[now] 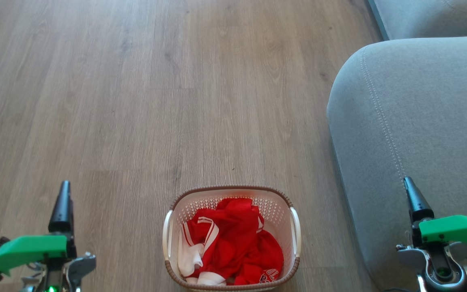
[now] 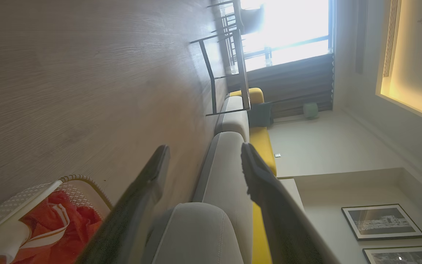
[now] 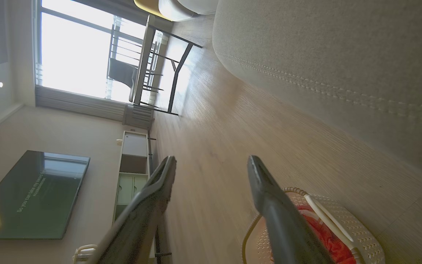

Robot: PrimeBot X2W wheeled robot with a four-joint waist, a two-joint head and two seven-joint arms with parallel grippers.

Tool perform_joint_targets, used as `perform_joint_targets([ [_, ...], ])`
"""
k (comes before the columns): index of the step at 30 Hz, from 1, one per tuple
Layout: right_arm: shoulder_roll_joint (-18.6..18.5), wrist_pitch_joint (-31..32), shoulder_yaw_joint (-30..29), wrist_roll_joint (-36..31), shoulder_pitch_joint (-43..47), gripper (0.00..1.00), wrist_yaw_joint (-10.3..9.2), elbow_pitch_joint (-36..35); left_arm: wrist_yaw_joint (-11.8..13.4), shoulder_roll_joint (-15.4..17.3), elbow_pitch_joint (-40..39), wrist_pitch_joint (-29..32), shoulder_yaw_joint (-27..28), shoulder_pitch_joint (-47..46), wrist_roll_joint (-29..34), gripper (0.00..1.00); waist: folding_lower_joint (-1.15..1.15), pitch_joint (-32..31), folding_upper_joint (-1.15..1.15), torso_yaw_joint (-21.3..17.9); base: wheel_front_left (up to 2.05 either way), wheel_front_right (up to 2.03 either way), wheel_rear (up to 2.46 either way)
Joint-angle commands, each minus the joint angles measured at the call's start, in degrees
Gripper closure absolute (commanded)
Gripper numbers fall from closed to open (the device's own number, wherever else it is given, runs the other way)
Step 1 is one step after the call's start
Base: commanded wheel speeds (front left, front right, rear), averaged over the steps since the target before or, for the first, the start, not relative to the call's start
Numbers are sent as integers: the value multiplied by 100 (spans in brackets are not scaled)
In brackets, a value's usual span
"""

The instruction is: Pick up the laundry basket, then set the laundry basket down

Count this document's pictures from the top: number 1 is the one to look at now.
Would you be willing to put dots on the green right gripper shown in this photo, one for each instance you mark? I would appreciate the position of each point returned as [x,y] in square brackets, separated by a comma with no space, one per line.
[456,229]

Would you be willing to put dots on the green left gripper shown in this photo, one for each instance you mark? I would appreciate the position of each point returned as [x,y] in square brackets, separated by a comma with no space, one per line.
[22,250]

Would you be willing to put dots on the white plastic laundry basket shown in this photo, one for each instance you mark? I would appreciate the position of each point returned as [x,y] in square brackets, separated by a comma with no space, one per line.
[276,211]

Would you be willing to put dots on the red and white garment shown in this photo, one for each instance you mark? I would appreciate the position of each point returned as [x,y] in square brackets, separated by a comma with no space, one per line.
[237,239]

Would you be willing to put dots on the grey sofa seat cushion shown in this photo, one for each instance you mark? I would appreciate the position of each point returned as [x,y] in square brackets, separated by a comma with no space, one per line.
[432,16]

